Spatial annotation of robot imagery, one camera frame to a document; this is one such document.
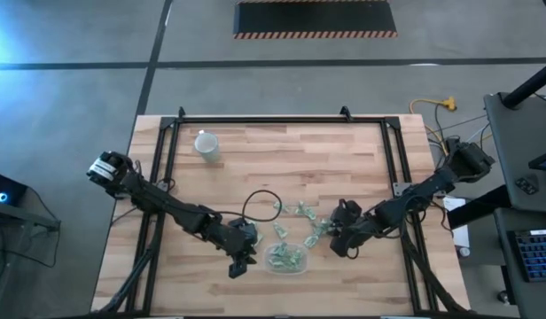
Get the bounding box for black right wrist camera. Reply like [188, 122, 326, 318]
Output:
[333, 198, 363, 222]

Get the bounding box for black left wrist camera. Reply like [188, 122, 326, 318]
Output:
[230, 217, 260, 236]

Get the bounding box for clear plastic bin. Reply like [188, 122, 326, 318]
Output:
[263, 242, 309, 276]

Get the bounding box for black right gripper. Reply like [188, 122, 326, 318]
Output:
[328, 212, 383, 260]

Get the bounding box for white paper sheet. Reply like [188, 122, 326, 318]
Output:
[441, 194, 472, 250]

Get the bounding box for dark grey desk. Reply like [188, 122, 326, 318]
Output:
[494, 206, 546, 319]

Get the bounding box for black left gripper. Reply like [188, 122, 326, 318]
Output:
[210, 230, 260, 280]

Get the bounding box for black keyboard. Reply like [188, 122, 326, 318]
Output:
[506, 228, 546, 284]

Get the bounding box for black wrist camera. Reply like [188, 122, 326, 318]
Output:
[230, 217, 260, 236]
[333, 198, 363, 222]

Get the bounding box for black controller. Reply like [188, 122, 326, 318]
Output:
[514, 175, 541, 197]

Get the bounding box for yellow extension cord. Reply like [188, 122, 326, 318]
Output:
[409, 96, 458, 154]

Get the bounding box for black box with blue light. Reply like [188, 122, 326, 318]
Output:
[0, 169, 29, 208]

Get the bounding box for black hazard-striped floor mat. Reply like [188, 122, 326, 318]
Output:
[232, 0, 399, 40]

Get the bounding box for black left camera cable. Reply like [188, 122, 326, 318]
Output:
[201, 189, 284, 223]

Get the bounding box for black desk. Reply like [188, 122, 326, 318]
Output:
[482, 90, 546, 214]

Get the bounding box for black metal table frame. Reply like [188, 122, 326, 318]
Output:
[91, 105, 472, 319]

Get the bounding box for patterned paper cup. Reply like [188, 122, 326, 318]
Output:
[193, 129, 221, 164]

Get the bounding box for tablet screen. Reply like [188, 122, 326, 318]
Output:
[527, 148, 546, 173]

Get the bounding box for black diagonal pole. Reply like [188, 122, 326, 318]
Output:
[502, 57, 546, 111]

